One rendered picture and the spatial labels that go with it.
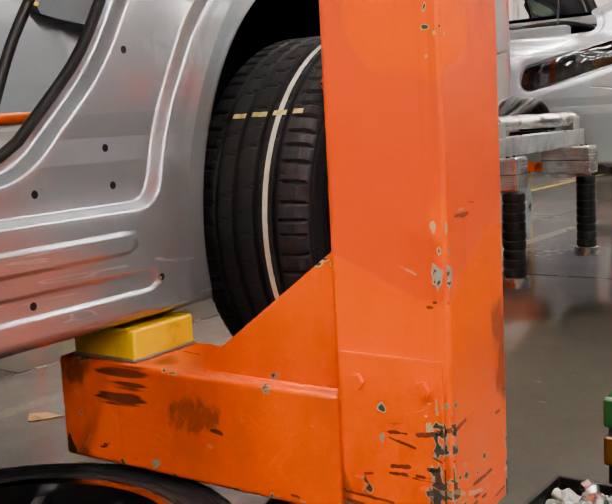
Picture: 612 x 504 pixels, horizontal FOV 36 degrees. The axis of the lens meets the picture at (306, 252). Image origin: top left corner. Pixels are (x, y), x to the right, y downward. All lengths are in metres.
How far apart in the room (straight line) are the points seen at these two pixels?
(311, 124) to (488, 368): 0.54
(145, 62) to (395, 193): 0.53
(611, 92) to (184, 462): 3.13
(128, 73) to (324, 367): 0.54
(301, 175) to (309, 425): 0.45
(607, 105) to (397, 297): 3.14
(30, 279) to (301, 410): 0.39
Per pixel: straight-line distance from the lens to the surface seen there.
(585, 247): 1.82
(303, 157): 1.53
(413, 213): 1.11
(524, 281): 1.51
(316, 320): 1.23
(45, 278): 1.31
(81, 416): 1.54
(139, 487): 1.46
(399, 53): 1.11
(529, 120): 1.71
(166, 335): 1.49
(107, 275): 1.39
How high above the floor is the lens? 1.03
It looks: 8 degrees down
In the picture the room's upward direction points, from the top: 3 degrees counter-clockwise
